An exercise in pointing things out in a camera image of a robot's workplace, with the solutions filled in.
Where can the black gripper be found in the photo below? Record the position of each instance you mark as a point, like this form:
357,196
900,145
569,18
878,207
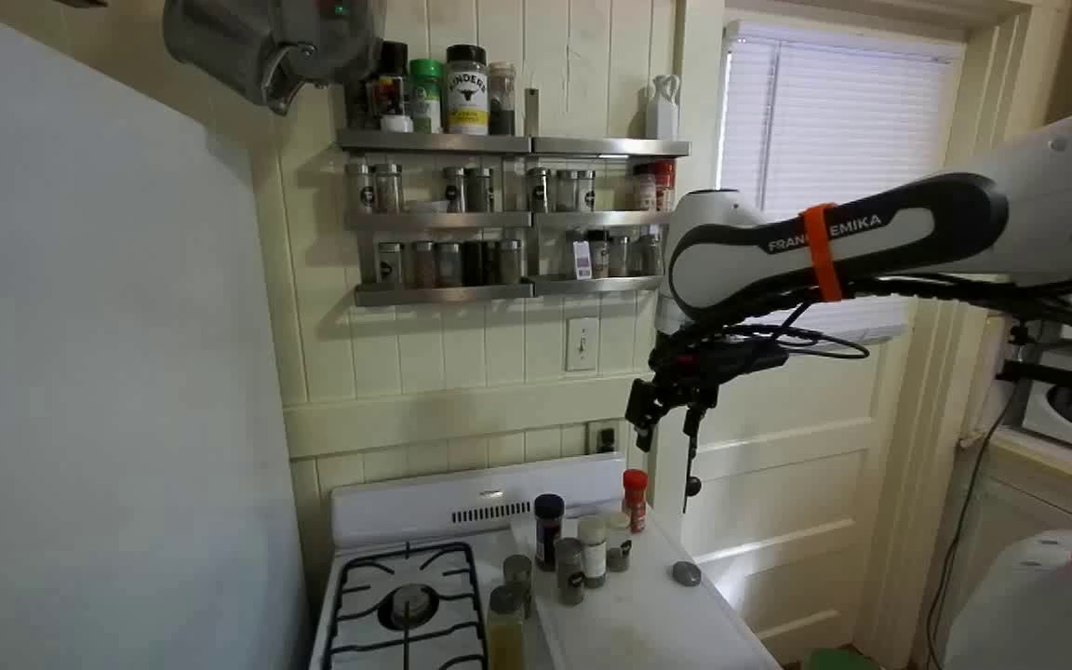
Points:
689,366

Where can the round metal knob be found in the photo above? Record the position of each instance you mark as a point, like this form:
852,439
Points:
686,573

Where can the small glass salt cellar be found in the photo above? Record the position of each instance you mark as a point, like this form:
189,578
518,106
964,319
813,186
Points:
619,543

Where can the red capped spice bottle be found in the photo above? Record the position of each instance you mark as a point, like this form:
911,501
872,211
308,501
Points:
634,501

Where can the white panelled door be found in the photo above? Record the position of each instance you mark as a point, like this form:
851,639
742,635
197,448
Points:
797,497

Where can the dark bottle black cap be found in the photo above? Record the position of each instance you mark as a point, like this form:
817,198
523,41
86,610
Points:
547,533

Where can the grey pepper shaker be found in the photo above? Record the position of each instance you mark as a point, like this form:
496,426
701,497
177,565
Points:
569,573

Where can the glass spice jar steel lid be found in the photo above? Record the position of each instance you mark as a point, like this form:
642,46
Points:
643,250
511,260
416,260
482,186
612,254
537,186
450,186
574,186
449,260
547,254
388,260
375,186

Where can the white gas stove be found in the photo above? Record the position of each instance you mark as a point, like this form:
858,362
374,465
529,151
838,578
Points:
634,620

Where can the white labelled spice jar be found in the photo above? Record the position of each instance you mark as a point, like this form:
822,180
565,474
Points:
583,256

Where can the clear glass shaker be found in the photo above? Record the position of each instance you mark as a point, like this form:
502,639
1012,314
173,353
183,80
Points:
518,582

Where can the red capped rack jar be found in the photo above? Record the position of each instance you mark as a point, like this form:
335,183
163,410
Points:
643,186

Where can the dark filled spice jar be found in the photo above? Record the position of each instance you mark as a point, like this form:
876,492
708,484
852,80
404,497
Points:
477,260

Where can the yellow oil bottle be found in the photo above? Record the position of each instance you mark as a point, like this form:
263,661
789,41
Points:
508,635

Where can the white plastic bottle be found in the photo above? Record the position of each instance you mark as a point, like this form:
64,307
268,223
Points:
667,110

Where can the black burner grate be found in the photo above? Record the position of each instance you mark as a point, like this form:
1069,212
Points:
368,582

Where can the white window blind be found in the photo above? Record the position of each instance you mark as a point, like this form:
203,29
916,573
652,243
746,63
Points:
833,124

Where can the small dark spice bottle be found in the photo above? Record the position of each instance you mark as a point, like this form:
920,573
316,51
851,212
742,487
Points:
502,101

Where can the large white spice container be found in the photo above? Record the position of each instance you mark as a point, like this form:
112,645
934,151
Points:
466,94

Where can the green capped spice bottle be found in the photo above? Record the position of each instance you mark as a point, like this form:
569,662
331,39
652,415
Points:
426,96

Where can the dark bottle white label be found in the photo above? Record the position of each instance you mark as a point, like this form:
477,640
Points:
394,94

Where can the hanging steel pan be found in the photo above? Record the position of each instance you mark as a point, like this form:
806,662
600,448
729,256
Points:
263,41

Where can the white refrigerator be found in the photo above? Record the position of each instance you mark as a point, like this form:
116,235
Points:
101,372

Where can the black wall outlet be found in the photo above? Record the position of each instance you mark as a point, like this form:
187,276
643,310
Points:
604,436

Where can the white wall outlet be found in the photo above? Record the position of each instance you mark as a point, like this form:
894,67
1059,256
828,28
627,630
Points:
583,342

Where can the steel wall spice rack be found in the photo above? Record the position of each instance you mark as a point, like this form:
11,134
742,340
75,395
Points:
438,219

